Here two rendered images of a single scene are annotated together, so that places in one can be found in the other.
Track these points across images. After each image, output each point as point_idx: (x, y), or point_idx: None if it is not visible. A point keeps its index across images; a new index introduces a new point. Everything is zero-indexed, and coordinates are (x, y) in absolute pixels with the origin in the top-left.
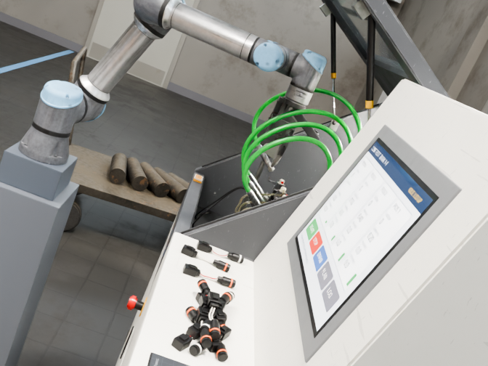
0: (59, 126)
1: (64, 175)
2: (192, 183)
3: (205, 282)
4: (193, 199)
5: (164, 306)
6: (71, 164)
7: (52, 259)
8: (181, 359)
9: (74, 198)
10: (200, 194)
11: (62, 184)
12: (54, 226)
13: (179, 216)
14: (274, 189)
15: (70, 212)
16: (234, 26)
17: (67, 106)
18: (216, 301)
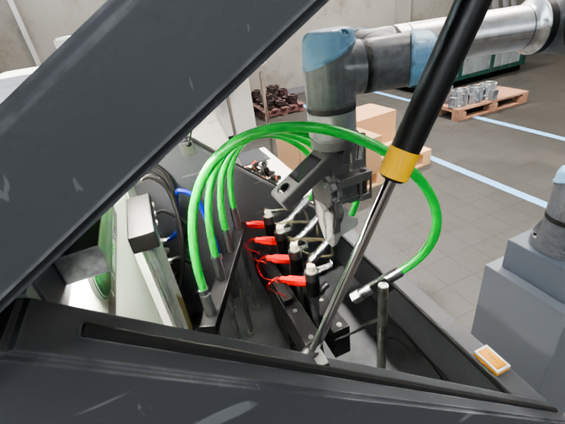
0: (547, 202)
1: (521, 254)
2: (471, 336)
3: (276, 175)
4: (410, 292)
5: (285, 172)
6: (545, 260)
7: (532, 381)
8: (260, 163)
9: (557, 327)
10: (429, 318)
11: (527, 270)
12: (488, 287)
13: (372, 247)
14: (304, 246)
15: (556, 346)
16: (432, 18)
17: (554, 179)
18: (261, 166)
